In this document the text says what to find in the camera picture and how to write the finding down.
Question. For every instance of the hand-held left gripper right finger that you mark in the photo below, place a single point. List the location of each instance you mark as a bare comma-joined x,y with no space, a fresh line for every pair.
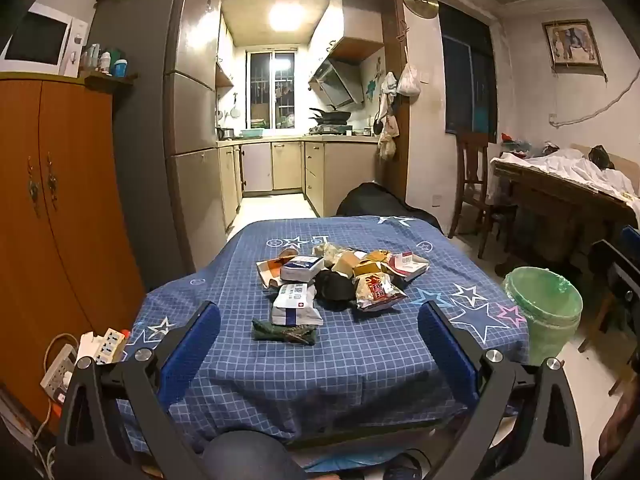
445,345

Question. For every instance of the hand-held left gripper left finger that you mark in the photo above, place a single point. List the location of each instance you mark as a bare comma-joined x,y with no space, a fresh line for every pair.
200,340

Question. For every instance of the dark green patterned packet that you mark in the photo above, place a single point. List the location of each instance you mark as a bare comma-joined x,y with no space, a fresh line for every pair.
280,332

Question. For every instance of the white and red medicine box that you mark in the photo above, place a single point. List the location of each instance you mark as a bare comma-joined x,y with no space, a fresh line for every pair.
407,262

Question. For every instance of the orange and white carton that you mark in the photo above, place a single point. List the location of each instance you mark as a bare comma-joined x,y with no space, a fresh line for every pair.
267,271

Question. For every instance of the green trash bin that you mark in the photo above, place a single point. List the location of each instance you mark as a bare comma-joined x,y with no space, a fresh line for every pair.
545,320

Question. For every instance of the clear bag of grains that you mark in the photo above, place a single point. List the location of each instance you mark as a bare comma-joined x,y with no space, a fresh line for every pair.
326,252

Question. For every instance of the red and yellow snack bag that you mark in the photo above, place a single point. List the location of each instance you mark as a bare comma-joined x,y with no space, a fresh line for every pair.
377,292

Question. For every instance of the blue checkered star tablecloth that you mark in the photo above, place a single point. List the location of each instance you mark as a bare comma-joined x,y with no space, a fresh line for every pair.
350,360

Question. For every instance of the white blue-striped packet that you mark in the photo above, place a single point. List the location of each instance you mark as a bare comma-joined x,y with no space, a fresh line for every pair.
295,305

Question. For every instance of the golden wrapper packet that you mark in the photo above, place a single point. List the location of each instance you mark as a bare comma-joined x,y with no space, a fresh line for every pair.
367,269

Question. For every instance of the white and blue medicine box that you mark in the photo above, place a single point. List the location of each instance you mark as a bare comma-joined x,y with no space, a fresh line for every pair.
300,269

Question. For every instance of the black pouch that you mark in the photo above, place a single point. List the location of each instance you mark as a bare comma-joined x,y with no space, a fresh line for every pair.
334,287

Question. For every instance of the person's leg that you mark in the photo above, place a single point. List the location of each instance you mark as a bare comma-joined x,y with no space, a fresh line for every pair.
245,457

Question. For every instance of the brown cardboard box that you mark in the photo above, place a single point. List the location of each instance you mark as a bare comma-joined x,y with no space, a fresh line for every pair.
346,262

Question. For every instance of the black bag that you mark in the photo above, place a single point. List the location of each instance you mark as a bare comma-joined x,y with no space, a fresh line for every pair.
370,202

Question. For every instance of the dark wooden table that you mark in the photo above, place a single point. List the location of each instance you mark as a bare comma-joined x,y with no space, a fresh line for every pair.
550,210

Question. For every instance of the wooden-legged chair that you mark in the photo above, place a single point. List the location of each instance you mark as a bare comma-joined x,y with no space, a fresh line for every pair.
612,270

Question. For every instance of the dark wooden chair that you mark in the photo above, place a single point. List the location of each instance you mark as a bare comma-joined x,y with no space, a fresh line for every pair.
472,160

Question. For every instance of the orange wooden cabinet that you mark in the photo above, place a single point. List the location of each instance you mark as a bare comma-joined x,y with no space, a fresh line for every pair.
60,210

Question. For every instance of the beige lower kitchen cabinets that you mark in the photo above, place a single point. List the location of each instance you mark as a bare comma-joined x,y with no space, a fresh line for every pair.
287,165

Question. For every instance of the steel pot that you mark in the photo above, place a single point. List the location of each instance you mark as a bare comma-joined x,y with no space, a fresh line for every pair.
227,133

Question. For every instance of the green basin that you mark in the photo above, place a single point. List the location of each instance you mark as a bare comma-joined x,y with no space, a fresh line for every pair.
251,133

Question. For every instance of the hanging beige bag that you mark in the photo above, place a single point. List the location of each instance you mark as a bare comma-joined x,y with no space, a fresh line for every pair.
387,140

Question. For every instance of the white cloth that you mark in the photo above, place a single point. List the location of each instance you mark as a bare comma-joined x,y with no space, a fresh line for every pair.
565,167

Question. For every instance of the grey refrigerator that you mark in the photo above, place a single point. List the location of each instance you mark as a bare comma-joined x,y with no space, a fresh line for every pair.
195,110

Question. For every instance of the dark bag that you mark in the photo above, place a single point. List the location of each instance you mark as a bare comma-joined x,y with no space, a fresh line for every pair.
600,156

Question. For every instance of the black wok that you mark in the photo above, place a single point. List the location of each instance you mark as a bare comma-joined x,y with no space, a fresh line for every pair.
332,116

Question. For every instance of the barred kitchen window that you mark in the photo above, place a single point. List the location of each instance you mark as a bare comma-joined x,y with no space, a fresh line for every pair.
272,90

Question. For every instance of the hanging white plastic bag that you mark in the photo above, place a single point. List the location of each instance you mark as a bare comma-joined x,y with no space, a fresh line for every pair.
409,82

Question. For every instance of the hanging white rag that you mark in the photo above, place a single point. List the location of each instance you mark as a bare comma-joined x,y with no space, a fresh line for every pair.
387,85

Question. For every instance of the dark window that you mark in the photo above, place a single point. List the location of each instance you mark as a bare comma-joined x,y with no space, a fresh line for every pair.
465,70

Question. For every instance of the blue container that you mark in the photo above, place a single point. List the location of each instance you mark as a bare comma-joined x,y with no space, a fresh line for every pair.
120,67

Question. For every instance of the steel range hood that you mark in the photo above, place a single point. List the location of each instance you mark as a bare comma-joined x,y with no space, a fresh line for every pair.
335,82

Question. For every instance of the white bottle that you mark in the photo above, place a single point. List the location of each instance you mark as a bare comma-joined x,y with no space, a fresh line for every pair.
104,61

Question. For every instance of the framed elephant picture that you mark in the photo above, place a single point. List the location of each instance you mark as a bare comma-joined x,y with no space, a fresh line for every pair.
572,42

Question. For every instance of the upper kitchen cabinet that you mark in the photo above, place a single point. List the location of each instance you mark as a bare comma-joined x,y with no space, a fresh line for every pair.
325,30

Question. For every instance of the ceiling light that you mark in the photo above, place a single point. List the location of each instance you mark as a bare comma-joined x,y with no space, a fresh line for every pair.
286,16

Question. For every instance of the white microwave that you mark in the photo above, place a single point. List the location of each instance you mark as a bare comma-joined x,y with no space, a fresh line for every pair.
40,40

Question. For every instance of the round gold plate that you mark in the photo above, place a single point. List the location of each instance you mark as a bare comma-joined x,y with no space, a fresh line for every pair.
420,0

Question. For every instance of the white power strip red switch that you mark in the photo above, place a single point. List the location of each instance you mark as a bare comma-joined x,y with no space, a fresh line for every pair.
105,345

